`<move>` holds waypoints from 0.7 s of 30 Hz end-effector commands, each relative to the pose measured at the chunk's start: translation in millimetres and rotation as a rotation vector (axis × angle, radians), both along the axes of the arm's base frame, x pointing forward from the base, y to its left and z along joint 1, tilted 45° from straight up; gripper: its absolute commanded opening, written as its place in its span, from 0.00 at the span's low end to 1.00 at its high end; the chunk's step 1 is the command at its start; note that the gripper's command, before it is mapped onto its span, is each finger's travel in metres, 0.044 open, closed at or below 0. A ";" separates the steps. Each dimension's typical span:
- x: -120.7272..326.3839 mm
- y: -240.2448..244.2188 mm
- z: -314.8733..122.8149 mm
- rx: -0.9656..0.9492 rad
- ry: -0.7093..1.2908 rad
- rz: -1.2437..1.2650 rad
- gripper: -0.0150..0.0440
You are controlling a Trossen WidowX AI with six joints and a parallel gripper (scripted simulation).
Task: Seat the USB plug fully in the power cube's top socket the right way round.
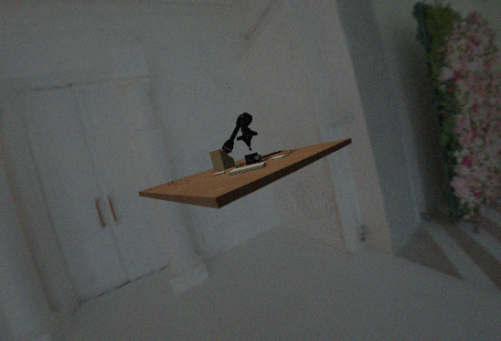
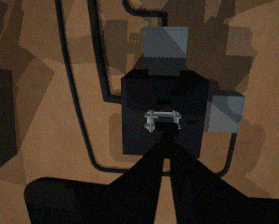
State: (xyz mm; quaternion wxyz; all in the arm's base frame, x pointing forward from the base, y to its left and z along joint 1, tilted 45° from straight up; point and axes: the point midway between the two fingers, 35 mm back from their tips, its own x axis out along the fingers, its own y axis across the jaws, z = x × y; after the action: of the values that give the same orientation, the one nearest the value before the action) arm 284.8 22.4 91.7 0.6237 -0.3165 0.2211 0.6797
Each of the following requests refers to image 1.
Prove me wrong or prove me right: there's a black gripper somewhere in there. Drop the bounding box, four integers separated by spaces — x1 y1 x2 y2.
237 127 258 146

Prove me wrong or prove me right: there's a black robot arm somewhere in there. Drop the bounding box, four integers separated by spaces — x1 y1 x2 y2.
221 112 252 154

